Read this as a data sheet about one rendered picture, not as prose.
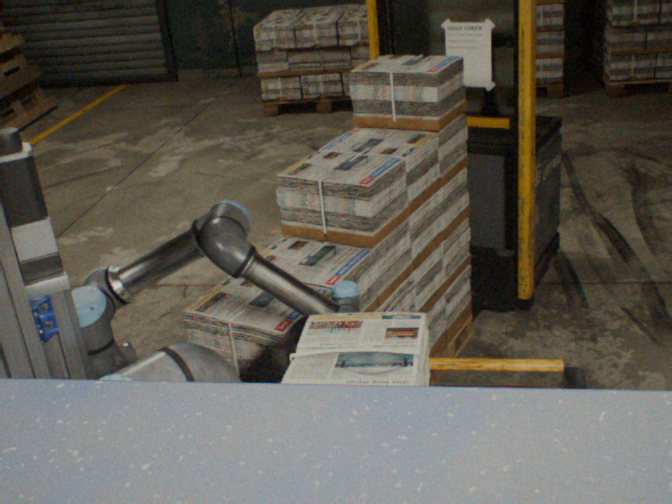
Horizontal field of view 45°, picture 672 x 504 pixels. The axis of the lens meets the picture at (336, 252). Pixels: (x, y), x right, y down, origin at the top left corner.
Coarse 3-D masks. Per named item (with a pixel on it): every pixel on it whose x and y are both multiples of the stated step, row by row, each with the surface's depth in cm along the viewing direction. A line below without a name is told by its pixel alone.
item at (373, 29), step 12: (372, 0) 358; (384, 0) 362; (372, 12) 361; (384, 12) 365; (372, 24) 363; (384, 24) 362; (372, 36) 365; (384, 36) 364; (372, 48) 368; (384, 48) 367
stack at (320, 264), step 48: (288, 240) 288; (384, 240) 281; (432, 240) 318; (240, 288) 257; (384, 288) 285; (432, 288) 324; (192, 336) 250; (240, 336) 239; (288, 336) 232; (432, 336) 332
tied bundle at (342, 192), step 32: (320, 160) 293; (352, 160) 290; (384, 160) 286; (288, 192) 282; (320, 192) 274; (352, 192) 269; (384, 192) 276; (288, 224) 288; (320, 224) 282; (352, 224) 274; (384, 224) 279
